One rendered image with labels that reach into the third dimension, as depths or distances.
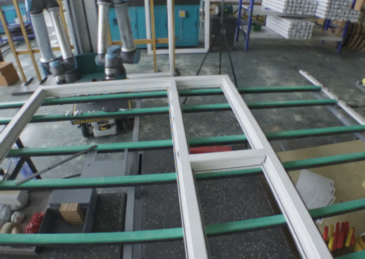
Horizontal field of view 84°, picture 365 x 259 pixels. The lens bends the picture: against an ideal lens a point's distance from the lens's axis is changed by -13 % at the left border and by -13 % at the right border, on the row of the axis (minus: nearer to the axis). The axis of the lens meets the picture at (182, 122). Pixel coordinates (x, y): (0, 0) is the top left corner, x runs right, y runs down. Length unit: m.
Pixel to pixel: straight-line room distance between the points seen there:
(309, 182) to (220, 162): 0.65
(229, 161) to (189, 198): 0.29
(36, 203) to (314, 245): 1.40
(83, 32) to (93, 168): 1.67
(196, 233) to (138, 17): 4.77
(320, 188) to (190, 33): 4.45
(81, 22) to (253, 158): 2.07
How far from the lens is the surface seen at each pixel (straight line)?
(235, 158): 1.11
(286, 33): 5.52
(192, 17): 5.26
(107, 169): 1.18
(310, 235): 0.95
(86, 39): 2.58
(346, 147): 1.96
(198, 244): 0.83
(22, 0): 9.64
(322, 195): 1.50
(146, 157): 1.57
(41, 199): 1.55
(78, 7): 2.53
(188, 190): 0.94
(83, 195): 1.33
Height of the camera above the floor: 1.69
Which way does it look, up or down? 36 degrees down
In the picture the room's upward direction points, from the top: straight up
